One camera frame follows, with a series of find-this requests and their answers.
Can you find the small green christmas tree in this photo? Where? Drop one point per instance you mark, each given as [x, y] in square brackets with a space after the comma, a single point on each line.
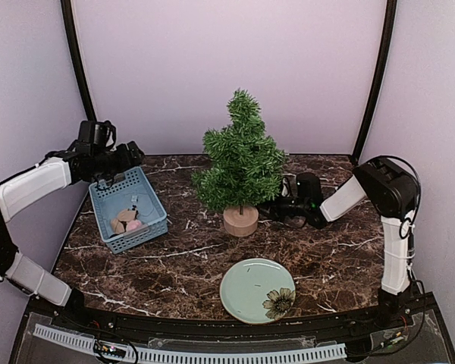
[246, 167]

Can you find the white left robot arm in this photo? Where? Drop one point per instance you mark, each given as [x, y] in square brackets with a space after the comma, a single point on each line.
[57, 171]

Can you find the white cable duct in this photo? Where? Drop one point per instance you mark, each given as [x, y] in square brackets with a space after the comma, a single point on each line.
[189, 351]

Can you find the green flower plate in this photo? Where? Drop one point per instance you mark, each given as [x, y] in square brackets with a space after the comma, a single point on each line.
[257, 291]

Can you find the blue plastic basket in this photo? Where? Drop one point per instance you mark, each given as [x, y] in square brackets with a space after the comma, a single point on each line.
[109, 200]

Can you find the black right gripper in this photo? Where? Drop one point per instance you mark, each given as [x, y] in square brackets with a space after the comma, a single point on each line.
[274, 210]

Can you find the pink ornament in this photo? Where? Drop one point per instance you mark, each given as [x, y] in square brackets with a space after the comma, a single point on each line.
[132, 225]

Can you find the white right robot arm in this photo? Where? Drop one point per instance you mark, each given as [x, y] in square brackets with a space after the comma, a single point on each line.
[393, 187]

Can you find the tan wooden ornaments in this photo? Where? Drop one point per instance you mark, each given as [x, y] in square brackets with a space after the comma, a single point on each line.
[119, 222]

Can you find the black frame post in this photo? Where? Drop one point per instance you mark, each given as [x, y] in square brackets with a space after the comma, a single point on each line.
[76, 59]
[377, 80]

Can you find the black right frame post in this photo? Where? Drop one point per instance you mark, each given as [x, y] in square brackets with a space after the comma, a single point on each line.
[377, 80]

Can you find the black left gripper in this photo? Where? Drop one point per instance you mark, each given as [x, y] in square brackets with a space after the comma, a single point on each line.
[126, 163]

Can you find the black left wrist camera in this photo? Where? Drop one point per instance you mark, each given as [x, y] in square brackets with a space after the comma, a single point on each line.
[97, 134]

